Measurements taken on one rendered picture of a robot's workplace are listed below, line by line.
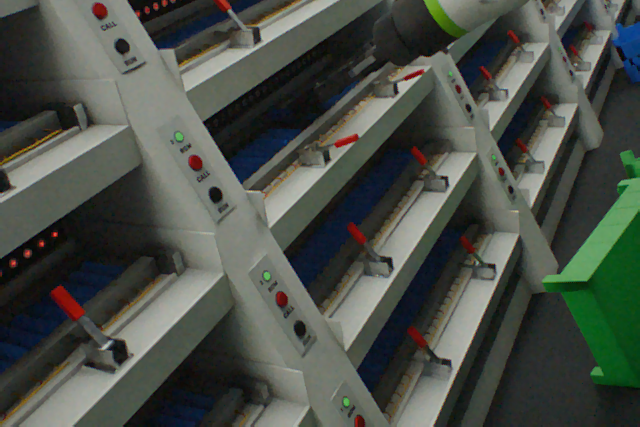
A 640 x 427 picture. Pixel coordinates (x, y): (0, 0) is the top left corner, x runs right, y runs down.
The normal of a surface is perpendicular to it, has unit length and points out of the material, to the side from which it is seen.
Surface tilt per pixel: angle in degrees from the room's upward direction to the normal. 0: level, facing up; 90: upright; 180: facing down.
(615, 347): 90
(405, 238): 23
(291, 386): 90
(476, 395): 90
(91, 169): 113
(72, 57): 90
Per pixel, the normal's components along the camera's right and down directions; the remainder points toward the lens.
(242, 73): 0.88, 0.07
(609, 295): 0.58, -0.14
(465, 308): -0.17, -0.88
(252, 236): 0.74, -0.28
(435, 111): -0.45, 0.46
